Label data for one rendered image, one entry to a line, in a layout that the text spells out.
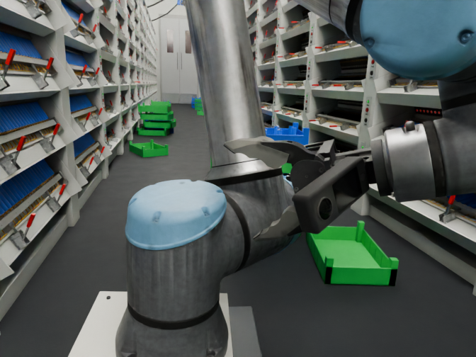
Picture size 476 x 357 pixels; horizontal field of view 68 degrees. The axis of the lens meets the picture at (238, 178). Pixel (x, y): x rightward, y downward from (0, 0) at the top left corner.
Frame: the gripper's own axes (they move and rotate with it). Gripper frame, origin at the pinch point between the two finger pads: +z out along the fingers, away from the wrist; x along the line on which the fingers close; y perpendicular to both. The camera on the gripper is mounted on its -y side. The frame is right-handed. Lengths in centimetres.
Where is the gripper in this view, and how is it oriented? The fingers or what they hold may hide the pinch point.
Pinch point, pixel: (236, 195)
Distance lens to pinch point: 50.6
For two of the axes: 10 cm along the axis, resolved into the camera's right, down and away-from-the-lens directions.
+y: 3.4, -3.6, 8.7
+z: -9.0, 1.6, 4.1
